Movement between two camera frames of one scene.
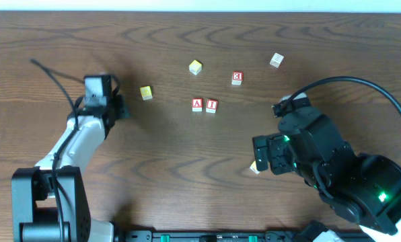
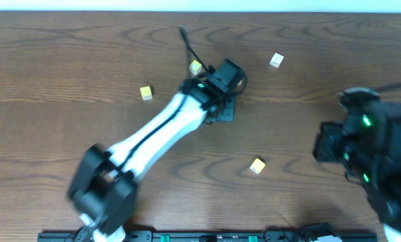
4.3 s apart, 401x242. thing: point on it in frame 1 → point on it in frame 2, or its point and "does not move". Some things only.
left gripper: [120, 107] → [225, 112]
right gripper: [261, 153] → [325, 142]
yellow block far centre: [195, 67] does not move
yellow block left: [147, 92] does not move
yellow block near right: [253, 167] does not move
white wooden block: [276, 60] does not move
